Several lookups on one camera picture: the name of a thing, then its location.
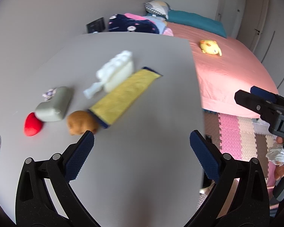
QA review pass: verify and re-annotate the yellow microfibre cloth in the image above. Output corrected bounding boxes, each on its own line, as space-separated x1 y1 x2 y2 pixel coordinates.
88 67 162 129

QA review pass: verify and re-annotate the black wall socket panel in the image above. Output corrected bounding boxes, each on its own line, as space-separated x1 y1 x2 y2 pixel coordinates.
86 17 105 33

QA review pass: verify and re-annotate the light blue knitted blanket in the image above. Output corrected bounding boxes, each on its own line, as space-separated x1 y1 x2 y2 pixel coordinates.
143 16 167 34

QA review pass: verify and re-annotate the grey patterned pillow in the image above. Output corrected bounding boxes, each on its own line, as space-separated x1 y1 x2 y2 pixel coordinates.
144 1 170 19

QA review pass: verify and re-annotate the pink white folded blanket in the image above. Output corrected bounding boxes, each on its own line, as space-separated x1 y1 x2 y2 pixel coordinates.
162 28 174 37

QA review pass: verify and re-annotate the navy patterned blanket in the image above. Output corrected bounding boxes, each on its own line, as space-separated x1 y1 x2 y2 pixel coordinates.
108 14 159 34

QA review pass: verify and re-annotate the white door with handle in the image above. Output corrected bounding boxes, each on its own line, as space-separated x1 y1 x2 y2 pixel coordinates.
236 0 269 52

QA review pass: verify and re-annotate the brown bear plush toy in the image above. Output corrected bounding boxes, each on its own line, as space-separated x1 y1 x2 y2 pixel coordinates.
66 111 99 135

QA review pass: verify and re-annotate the red heart shaped toy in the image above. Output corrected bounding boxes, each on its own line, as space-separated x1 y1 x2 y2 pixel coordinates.
23 112 43 137

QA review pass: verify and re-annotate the baby doll on floor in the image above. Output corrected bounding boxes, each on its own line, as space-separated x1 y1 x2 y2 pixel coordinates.
266 136 284 181

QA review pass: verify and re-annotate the grey green corner cushion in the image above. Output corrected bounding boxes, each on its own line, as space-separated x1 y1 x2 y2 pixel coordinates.
34 87 73 122

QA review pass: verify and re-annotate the teal long pillow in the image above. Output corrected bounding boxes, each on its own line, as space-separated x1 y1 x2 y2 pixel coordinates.
167 10 227 38

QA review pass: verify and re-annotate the small fabric flower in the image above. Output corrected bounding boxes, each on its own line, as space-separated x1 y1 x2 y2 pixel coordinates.
42 88 56 101

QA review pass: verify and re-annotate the bed with pink sheet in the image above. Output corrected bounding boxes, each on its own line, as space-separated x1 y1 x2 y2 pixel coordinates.
168 23 278 118

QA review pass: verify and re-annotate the beige desk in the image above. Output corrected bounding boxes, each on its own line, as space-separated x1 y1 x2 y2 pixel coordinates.
0 33 204 226

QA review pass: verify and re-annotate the yellow chick plush toy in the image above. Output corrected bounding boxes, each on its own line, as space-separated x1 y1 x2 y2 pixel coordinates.
200 40 222 56

